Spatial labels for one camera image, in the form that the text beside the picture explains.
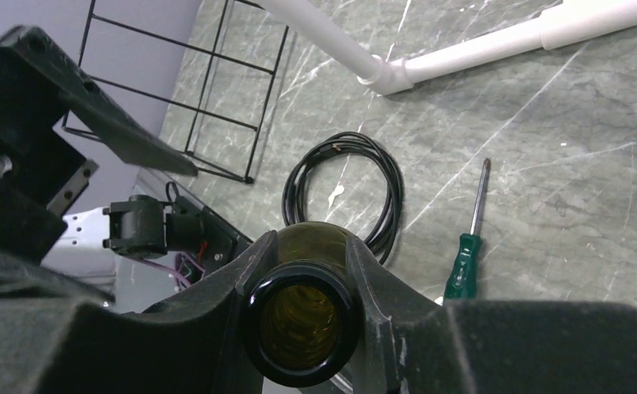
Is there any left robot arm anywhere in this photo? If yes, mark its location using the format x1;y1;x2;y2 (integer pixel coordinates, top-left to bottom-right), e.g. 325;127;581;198
41;195;206;288

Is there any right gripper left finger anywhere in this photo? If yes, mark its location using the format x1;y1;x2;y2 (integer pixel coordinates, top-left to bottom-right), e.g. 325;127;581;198
0;25;197;261

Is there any dark green wine bottle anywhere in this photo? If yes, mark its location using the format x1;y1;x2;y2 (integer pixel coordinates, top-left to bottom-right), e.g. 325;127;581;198
242;222;361;387

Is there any black wire wine rack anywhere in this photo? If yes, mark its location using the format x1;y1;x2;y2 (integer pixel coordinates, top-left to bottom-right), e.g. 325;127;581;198
78;1;291;184

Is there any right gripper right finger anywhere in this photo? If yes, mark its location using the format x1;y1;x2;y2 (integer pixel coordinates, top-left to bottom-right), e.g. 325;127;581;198
0;232;637;393

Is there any white PVC pipe frame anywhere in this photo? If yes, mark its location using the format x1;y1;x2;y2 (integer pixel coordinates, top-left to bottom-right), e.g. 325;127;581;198
260;1;637;96

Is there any coiled black cable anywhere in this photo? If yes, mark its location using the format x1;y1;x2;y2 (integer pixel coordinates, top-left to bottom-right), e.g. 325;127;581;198
281;131;405;266

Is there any green handled screwdriver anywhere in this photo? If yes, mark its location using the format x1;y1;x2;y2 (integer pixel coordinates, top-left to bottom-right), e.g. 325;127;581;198
443;158;492;301

